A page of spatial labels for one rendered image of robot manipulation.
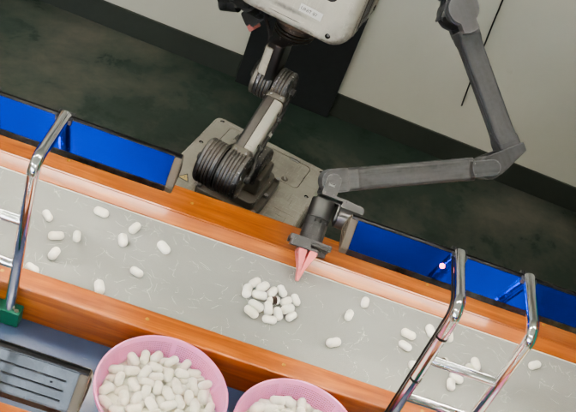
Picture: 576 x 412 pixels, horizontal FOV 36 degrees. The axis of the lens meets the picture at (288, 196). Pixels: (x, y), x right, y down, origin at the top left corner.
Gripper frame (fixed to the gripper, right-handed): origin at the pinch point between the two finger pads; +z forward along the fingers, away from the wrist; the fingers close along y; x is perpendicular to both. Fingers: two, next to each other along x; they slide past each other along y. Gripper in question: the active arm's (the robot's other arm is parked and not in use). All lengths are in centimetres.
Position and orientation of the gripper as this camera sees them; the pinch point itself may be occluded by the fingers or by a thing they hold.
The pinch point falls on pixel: (297, 277)
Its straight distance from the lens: 212.0
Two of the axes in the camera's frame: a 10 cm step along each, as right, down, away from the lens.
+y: 9.4, 3.4, 0.8
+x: -1.4, 1.6, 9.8
